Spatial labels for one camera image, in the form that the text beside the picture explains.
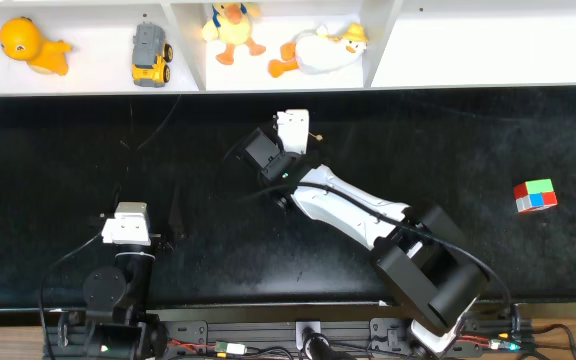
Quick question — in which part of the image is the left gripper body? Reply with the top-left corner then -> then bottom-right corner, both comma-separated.
148,231 -> 176,252

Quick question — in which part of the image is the many-coloured puzzle cube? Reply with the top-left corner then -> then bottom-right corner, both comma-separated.
512,178 -> 559,215

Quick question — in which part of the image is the grey and yellow toy truck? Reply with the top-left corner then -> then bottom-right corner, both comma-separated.
131,21 -> 175,89

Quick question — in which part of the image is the yellow rubber duck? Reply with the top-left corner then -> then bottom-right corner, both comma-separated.
0,16 -> 74,77

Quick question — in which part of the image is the white plush duck yellow hat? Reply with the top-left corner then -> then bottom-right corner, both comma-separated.
267,22 -> 370,79

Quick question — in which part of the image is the white shelf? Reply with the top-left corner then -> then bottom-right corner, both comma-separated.
0,0 -> 576,99

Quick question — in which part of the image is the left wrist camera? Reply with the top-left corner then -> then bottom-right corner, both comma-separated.
100,201 -> 153,247

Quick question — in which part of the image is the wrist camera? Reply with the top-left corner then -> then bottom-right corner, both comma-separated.
100,201 -> 153,247
274,108 -> 311,156

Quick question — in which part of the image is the mounting rail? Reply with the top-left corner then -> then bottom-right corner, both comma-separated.
42,302 -> 576,360

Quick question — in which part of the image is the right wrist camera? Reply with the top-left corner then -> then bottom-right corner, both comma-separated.
274,108 -> 311,156

